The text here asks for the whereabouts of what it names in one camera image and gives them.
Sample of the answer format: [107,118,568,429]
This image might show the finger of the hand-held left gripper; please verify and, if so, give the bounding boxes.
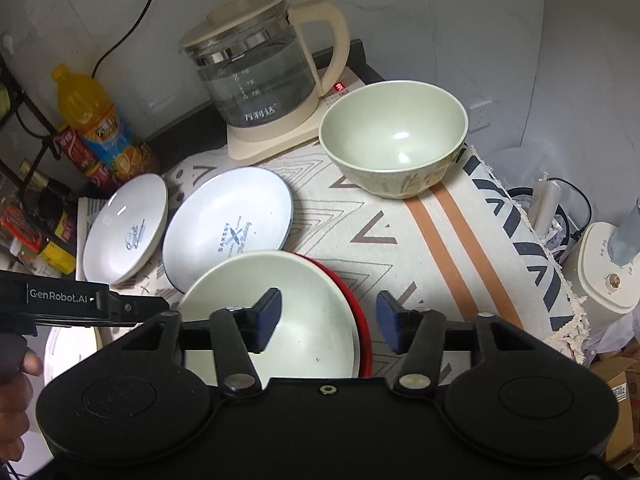
[96,291,171,327]

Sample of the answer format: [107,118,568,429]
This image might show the orange juice bottle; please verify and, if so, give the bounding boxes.
[51,64,161,182]

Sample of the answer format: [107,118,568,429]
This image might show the black metal rack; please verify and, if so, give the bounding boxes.
[0,54,76,201]

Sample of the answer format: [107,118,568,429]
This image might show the large pale green bowl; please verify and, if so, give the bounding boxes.
[318,81,469,200]

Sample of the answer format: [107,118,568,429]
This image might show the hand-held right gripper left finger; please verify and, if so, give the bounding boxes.
[107,287,284,395]

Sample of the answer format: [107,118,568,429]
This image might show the cream kettle heating base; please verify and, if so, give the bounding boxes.
[226,67,369,163]

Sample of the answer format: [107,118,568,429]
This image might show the white power adapter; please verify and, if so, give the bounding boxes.
[530,179,564,232]

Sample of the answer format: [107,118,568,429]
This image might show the white humidifier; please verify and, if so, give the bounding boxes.
[570,197,640,317]

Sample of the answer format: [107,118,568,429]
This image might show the cardboard box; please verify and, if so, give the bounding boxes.
[587,355,635,467]

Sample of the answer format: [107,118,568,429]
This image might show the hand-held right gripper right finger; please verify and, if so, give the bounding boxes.
[376,290,544,395]

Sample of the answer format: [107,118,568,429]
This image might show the glass kettle with cream handle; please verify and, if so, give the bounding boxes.
[179,0,351,126]

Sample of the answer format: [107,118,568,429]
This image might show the white plate with script print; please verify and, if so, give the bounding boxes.
[82,173,169,284]

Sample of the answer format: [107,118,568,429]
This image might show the white plate with block print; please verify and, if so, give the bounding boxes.
[161,167,294,294]

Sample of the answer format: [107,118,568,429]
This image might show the dark sauce bottle yellow label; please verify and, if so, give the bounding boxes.
[19,160,79,276]

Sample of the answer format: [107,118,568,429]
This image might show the red drink can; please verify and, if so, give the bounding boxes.
[52,127,119,192]

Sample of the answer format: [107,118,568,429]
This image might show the white wall socket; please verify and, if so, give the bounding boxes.
[467,100,496,134]

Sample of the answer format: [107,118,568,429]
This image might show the red bowl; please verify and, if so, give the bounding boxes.
[295,254,374,380]

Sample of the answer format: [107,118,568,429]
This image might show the patterned white tablecloth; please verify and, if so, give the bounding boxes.
[114,135,589,367]

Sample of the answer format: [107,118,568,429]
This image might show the black power cable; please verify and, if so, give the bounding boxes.
[90,0,166,79]

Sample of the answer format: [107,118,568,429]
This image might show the shallow pale green bowl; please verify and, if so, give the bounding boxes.
[177,250,361,380]

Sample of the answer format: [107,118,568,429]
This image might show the person's left hand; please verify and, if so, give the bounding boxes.
[0,334,45,466]

